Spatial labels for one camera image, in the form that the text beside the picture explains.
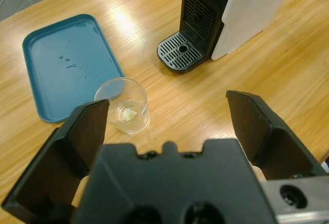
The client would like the teal plastic tray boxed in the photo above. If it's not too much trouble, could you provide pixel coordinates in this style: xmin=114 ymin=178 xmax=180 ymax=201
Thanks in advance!
xmin=22 ymin=13 xmax=125 ymax=124

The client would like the clear drinking glass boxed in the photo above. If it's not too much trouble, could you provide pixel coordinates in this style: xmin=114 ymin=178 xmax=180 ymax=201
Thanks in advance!
xmin=94 ymin=77 xmax=152 ymax=135

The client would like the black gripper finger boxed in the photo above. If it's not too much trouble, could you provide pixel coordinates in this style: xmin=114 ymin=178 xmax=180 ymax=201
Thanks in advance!
xmin=2 ymin=98 xmax=111 ymax=218
xmin=225 ymin=89 xmax=329 ymax=181

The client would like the white capsule coffee machine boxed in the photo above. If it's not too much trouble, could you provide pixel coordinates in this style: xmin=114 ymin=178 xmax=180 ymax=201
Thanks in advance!
xmin=156 ymin=0 xmax=301 ymax=75

